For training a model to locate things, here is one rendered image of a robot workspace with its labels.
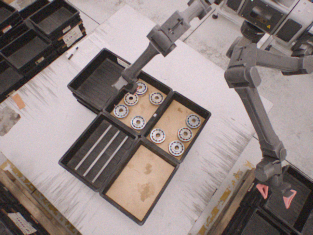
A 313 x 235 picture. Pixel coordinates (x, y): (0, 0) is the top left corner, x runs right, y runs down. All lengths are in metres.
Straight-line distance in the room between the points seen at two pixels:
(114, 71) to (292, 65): 1.13
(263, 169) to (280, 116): 1.90
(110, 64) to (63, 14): 1.07
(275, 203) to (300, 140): 1.08
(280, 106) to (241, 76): 2.14
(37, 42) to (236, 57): 2.15
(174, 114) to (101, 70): 0.63
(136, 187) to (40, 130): 0.82
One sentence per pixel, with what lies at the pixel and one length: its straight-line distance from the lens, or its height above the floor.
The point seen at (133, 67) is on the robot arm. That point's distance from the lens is 1.03.
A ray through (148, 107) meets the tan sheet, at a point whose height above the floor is 0.83.
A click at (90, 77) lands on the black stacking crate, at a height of 0.83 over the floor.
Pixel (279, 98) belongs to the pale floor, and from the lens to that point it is 2.92.
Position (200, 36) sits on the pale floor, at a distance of 3.04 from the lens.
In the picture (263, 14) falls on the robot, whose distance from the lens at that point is 1.16.
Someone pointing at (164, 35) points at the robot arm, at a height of 1.58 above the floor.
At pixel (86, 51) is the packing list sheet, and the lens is 1.94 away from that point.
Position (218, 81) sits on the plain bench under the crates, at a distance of 1.83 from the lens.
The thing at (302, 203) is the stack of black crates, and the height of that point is 0.49.
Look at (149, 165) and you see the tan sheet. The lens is 1.36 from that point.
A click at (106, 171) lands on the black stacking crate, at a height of 0.83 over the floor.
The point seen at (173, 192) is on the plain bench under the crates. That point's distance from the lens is 1.49.
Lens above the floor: 2.18
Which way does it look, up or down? 69 degrees down
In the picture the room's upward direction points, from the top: 9 degrees clockwise
